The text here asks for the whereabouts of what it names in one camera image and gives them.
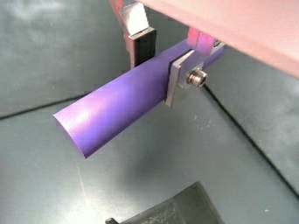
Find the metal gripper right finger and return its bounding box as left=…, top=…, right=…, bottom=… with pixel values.
left=165, top=27, right=226, bottom=107

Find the purple cylinder peg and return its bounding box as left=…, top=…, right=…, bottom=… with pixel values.
left=54, top=41, right=224, bottom=157

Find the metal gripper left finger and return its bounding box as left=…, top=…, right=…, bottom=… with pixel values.
left=110, top=0, right=157, bottom=67

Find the dark grey cradle block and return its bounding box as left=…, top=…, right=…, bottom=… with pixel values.
left=106, top=181, right=225, bottom=224

